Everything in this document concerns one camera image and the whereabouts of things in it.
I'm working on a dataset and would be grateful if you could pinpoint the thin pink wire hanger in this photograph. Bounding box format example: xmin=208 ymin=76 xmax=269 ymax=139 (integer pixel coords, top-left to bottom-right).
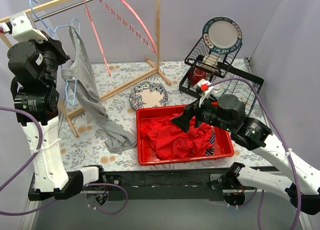
xmin=83 ymin=0 xmax=111 ymax=77

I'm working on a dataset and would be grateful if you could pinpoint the thick pink plastic hanger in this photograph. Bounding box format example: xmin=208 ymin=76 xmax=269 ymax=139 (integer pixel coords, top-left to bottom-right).
xmin=99 ymin=0 xmax=158 ymax=54

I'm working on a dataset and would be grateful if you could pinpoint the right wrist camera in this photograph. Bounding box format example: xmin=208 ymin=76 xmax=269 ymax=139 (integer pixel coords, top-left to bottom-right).
xmin=194 ymin=79 xmax=213 ymax=107

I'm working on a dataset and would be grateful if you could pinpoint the red tank top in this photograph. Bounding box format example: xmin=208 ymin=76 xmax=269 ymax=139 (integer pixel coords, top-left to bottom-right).
xmin=141 ymin=114 xmax=213 ymax=160

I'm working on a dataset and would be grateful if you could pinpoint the red plastic tray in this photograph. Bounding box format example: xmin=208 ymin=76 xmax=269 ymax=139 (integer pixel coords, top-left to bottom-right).
xmin=136 ymin=105 xmax=235 ymax=165

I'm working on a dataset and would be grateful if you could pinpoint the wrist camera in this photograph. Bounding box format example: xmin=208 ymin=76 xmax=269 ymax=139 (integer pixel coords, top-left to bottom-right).
xmin=194 ymin=79 xmax=213 ymax=107
xmin=0 ymin=12 xmax=49 ymax=43

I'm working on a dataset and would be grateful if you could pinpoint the blue floral plate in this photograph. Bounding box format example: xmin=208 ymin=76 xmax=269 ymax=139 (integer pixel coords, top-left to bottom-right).
xmin=129 ymin=82 xmax=169 ymax=110

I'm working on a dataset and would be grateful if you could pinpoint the floral table mat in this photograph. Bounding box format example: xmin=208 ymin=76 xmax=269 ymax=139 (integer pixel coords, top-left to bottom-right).
xmin=59 ymin=61 xmax=271 ymax=171

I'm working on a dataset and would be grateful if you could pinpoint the grey tank top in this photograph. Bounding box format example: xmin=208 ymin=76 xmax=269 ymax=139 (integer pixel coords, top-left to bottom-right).
xmin=61 ymin=26 xmax=137 ymax=154

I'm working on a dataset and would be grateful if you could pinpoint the black wire dish rack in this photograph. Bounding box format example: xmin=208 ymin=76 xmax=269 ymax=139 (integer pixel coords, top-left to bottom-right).
xmin=179 ymin=37 xmax=266 ymax=121

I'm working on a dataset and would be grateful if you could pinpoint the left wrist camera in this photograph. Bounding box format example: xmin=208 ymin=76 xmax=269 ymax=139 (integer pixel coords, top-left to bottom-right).
xmin=0 ymin=12 xmax=49 ymax=43

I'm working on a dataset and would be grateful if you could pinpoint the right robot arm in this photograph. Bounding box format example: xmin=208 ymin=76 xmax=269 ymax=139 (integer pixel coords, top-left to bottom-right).
xmin=171 ymin=94 xmax=320 ymax=215

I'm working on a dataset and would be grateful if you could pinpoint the green rimmed white plate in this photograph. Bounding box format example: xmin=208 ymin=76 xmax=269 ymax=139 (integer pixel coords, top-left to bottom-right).
xmin=202 ymin=16 xmax=243 ymax=54

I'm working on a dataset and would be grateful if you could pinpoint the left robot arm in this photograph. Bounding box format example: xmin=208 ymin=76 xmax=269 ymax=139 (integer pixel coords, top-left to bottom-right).
xmin=7 ymin=37 xmax=107 ymax=201

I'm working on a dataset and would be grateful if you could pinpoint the blue wire hanger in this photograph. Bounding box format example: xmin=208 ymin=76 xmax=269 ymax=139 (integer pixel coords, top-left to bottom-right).
xmin=29 ymin=0 xmax=78 ymax=106

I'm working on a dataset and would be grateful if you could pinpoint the black base frame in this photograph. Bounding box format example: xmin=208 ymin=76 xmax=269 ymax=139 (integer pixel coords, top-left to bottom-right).
xmin=84 ymin=169 xmax=253 ymax=207

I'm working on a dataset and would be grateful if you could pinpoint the cream ceramic cup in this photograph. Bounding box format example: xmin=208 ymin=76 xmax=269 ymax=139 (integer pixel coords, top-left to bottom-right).
xmin=202 ymin=54 xmax=220 ymax=69

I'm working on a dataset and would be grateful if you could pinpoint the red bowl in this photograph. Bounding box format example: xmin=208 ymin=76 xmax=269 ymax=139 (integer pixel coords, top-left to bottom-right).
xmin=188 ymin=68 xmax=207 ymax=86

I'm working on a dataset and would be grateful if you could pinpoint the blue white small bowl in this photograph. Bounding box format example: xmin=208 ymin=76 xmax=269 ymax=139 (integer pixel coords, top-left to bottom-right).
xmin=212 ymin=84 xmax=225 ymax=99

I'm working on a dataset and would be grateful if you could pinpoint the wooden clothes rack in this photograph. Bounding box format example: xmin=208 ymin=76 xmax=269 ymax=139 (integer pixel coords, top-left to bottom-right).
xmin=0 ymin=0 xmax=172 ymax=138

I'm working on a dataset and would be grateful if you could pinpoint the black white striped tank top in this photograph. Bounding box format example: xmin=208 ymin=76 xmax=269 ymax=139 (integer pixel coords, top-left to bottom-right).
xmin=205 ymin=129 xmax=216 ymax=156

